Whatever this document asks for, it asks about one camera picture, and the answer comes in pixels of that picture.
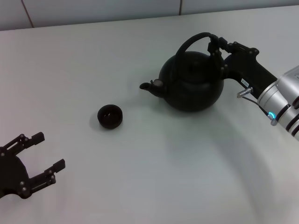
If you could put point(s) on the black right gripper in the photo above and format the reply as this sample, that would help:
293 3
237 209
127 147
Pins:
247 67

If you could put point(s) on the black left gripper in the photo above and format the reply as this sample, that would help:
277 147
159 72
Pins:
11 175

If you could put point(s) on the small black teacup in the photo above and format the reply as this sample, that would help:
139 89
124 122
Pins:
109 116

